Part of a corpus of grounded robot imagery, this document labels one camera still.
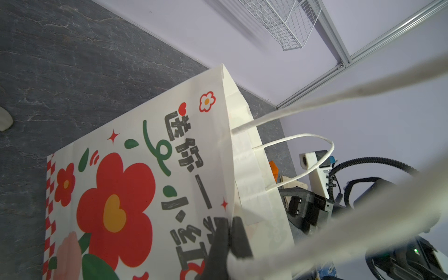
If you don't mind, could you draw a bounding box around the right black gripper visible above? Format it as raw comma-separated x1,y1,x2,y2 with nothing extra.
198,187,347,280

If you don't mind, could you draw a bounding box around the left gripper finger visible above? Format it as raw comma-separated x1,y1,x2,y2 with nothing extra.
229,217,253,259

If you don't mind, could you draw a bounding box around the white paper gift bag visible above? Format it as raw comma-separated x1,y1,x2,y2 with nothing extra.
41,52,448,280

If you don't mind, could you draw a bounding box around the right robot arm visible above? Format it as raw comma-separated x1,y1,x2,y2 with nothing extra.
279,158,448,273

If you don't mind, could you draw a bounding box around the beige work glove left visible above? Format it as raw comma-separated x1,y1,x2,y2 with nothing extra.
0,107,14,132

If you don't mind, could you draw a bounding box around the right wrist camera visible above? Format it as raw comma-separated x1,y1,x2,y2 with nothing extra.
300,150,336,199

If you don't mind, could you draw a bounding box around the white wire shelf basket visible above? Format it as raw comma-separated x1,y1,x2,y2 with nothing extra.
240,0,322,51

